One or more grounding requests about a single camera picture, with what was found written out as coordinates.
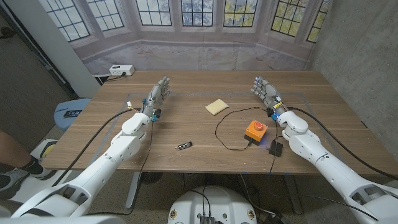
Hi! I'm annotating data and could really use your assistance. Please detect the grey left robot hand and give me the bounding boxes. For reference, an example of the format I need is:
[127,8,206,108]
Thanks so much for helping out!
[141,75,172,119]

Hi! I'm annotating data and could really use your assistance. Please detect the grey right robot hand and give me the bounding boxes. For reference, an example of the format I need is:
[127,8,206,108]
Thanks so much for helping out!
[250,75,289,117]

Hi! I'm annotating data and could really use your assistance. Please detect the orange box with red button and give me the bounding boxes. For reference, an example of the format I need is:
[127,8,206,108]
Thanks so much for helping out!
[244,119,269,146]

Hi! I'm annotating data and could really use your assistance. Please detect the white power strip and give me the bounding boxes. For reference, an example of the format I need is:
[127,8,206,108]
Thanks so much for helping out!
[108,64,136,77]

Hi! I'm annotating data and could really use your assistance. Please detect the black power adapter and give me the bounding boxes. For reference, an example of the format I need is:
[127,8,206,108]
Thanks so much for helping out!
[268,139,284,157]

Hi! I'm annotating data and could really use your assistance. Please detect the white yellow floor device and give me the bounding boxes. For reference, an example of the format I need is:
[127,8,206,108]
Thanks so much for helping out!
[8,138,74,205]

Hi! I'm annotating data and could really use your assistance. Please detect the yellow sponge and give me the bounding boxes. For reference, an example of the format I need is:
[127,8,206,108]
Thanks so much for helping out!
[205,98,229,116]

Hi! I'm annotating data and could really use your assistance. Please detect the printed window backdrop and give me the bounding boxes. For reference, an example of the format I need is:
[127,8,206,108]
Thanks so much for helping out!
[39,0,332,75]

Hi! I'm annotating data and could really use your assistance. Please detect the black round floor object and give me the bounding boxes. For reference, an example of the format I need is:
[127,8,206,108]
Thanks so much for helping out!
[139,171,164,185]

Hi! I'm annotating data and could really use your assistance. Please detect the grey metal table leg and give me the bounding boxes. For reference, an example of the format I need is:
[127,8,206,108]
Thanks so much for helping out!
[283,174,303,215]
[125,171,142,209]

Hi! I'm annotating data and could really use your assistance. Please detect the blue round stool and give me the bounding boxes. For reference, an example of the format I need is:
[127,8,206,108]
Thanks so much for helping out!
[53,98,91,132]

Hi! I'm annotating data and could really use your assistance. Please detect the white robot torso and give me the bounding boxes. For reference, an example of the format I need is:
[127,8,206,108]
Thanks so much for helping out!
[167,185,258,224]

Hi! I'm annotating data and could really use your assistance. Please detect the black floor box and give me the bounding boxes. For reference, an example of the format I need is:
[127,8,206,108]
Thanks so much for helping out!
[263,212,292,224]

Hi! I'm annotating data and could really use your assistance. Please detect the person's bare leg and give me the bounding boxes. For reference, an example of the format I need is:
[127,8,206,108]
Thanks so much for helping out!
[0,129,32,170]

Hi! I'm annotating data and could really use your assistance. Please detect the grey black sneaker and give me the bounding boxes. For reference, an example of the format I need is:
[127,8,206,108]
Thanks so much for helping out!
[0,167,57,200]

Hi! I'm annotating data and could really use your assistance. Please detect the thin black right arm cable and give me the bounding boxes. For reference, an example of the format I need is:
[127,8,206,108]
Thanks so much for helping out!
[269,118,279,174]

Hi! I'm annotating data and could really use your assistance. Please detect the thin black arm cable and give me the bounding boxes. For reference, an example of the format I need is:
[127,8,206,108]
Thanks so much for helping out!
[86,119,155,216]
[269,118,279,174]

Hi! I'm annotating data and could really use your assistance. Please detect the black power strip cable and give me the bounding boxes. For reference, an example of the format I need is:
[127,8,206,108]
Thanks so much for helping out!
[98,72,127,85]

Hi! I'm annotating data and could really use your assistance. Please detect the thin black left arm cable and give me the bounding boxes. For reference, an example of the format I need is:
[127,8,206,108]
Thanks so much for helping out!
[86,119,155,216]

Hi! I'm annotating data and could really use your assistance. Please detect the thin black adapter cable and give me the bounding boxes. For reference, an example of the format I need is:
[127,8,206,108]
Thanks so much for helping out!
[214,106,284,151]

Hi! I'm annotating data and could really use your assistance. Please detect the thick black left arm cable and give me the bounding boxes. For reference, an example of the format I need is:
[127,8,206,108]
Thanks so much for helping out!
[51,107,142,187]

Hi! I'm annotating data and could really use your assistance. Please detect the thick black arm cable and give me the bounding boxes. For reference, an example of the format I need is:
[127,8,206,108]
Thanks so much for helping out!
[287,106,398,181]
[51,107,142,187]

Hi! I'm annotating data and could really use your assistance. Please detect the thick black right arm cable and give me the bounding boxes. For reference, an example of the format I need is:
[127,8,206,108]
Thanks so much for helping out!
[287,106,398,181]

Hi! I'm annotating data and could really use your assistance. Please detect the grey floor cable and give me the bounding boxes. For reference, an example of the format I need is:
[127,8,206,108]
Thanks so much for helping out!
[238,173,277,217]

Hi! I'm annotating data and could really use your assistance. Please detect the black torso cable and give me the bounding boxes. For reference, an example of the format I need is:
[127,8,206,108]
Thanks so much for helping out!
[186,185,213,217]

